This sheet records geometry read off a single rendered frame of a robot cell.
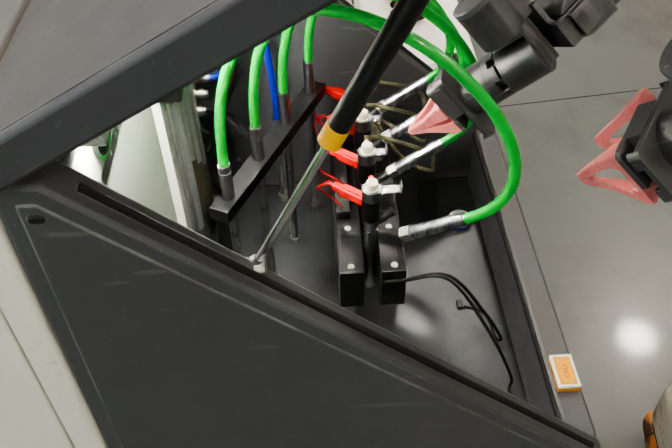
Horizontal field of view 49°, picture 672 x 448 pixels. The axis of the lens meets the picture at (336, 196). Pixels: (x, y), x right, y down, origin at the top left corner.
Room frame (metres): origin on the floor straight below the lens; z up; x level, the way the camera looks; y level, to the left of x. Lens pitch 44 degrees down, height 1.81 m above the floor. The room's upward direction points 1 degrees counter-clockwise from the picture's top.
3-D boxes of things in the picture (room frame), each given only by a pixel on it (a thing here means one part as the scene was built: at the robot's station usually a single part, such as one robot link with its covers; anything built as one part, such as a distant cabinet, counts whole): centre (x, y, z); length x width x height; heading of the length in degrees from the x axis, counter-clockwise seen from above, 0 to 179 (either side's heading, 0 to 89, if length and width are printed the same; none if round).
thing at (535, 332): (0.76, -0.29, 0.87); 0.62 x 0.04 x 0.16; 2
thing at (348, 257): (0.87, -0.05, 0.91); 0.34 x 0.10 x 0.15; 2
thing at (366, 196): (0.75, -0.06, 1.00); 0.05 x 0.03 x 0.21; 92
